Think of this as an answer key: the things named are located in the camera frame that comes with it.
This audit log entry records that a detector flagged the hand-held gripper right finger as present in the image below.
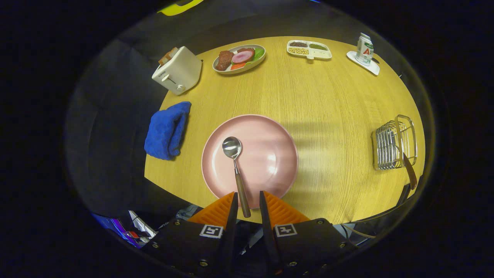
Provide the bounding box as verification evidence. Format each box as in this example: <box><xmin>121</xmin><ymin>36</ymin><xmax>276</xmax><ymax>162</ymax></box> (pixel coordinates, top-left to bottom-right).
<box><xmin>259</xmin><ymin>190</ymin><xmax>358</xmax><ymax>276</ymax></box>

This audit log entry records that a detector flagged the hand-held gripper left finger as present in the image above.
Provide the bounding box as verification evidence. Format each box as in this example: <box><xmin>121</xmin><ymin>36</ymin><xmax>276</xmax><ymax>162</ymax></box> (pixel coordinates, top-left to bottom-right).
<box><xmin>141</xmin><ymin>191</ymin><xmax>239</xmax><ymax>276</ymax></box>

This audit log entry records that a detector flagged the wooden handled metal spoon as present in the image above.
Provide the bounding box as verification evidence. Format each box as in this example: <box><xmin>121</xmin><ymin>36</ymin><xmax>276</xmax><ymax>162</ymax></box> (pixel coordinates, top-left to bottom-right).
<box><xmin>222</xmin><ymin>136</ymin><xmax>252</xmax><ymax>219</ymax></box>

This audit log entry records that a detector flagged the wooden handled metal fork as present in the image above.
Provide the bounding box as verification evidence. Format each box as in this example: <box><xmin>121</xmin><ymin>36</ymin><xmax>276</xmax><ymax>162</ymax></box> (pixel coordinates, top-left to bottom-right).
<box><xmin>393</xmin><ymin>143</ymin><xmax>418</xmax><ymax>190</ymax></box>

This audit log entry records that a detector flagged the pink round plate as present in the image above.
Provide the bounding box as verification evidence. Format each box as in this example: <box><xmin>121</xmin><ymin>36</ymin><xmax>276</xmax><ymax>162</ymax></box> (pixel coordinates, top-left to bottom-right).
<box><xmin>201</xmin><ymin>114</ymin><xmax>299</xmax><ymax>210</ymax></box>

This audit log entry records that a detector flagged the blue folded towel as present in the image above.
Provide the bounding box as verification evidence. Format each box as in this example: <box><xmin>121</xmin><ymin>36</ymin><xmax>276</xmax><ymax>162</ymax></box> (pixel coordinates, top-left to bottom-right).
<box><xmin>144</xmin><ymin>101</ymin><xmax>192</xmax><ymax>161</ymax></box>

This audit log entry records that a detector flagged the black table edge clamp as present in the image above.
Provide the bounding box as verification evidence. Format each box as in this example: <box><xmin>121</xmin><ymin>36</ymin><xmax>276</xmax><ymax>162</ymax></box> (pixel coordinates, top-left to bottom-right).
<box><xmin>397</xmin><ymin>183</ymin><xmax>412</xmax><ymax>207</ymax></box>

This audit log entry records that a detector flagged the white toaster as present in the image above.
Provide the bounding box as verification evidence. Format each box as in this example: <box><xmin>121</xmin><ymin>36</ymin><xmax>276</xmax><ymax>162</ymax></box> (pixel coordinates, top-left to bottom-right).
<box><xmin>152</xmin><ymin>46</ymin><xmax>203</xmax><ymax>95</ymax></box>

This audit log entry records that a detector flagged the grey food plate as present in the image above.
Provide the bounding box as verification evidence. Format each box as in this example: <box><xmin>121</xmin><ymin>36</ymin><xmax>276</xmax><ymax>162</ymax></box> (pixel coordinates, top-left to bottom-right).
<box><xmin>212</xmin><ymin>44</ymin><xmax>266</xmax><ymax>75</ymax></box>

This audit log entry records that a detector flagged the black backdrop cloth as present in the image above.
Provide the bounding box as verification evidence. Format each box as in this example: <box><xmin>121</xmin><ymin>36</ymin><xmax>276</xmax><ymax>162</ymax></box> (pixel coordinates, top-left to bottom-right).
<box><xmin>64</xmin><ymin>0</ymin><xmax>436</xmax><ymax>247</ymax></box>

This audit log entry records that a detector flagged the large brown meat piece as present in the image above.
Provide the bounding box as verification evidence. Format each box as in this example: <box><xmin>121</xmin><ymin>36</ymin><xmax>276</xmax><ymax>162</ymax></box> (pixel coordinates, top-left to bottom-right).
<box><xmin>215</xmin><ymin>50</ymin><xmax>234</xmax><ymax>71</ymax></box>

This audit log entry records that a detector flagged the pink ham slice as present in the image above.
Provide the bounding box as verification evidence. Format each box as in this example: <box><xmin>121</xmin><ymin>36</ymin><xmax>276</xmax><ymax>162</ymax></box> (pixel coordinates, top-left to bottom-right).
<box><xmin>231</xmin><ymin>50</ymin><xmax>255</xmax><ymax>64</ymax></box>

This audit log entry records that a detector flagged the white divided dish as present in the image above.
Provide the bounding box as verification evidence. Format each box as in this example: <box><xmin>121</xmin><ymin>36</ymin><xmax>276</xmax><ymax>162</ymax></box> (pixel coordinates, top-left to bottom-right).
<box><xmin>286</xmin><ymin>40</ymin><xmax>332</xmax><ymax>61</ymax></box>

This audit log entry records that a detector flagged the toast slice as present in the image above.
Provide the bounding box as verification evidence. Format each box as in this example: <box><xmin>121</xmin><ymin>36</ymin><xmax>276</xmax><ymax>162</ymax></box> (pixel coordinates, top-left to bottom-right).
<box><xmin>158</xmin><ymin>47</ymin><xmax>179</xmax><ymax>65</ymax></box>

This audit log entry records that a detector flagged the white square coaster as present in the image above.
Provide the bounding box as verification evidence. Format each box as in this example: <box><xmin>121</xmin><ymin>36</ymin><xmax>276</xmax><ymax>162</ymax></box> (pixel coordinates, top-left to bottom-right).
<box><xmin>346</xmin><ymin>51</ymin><xmax>380</xmax><ymax>76</ymax></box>

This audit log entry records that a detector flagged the white drink bottle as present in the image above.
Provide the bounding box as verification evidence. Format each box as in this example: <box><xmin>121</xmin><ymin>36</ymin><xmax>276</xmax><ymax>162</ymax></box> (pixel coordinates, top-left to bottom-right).
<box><xmin>355</xmin><ymin>32</ymin><xmax>374</xmax><ymax>66</ymax></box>

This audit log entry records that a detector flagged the metal wire basket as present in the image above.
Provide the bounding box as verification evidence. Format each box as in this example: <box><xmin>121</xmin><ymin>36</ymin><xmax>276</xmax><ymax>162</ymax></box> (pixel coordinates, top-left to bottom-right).
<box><xmin>371</xmin><ymin>115</ymin><xmax>418</xmax><ymax>171</ymax></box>

